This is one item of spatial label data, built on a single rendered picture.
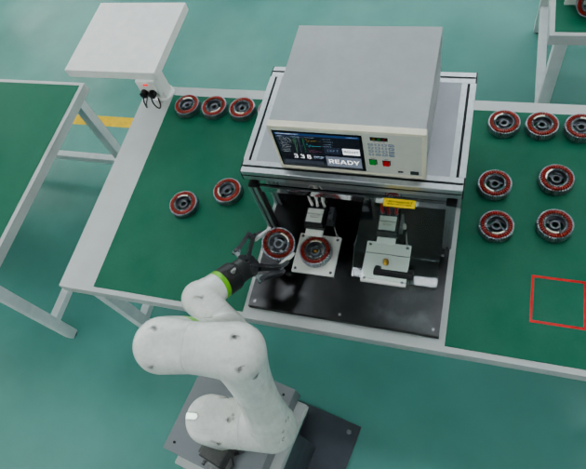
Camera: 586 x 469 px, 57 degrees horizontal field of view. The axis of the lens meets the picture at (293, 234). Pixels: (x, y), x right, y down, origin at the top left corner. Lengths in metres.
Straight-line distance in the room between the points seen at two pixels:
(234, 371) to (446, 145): 0.94
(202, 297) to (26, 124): 1.57
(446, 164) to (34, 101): 2.03
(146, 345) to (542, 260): 1.29
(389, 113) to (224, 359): 0.79
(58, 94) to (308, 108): 1.64
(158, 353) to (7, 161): 1.80
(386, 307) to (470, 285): 0.28
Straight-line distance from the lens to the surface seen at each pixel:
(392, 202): 1.63
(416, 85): 1.55
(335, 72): 1.62
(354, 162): 1.58
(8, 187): 2.69
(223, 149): 2.28
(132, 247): 2.18
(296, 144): 1.57
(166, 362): 1.15
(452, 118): 1.74
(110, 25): 2.28
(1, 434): 3.17
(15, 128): 2.90
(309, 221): 1.79
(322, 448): 2.49
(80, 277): 2.24
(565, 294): 1.89
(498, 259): 1.91
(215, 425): 1.48
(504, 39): 3.60
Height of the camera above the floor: 2.46
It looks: 60 degrees down
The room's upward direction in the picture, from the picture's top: 23 degrees counter-clockwise
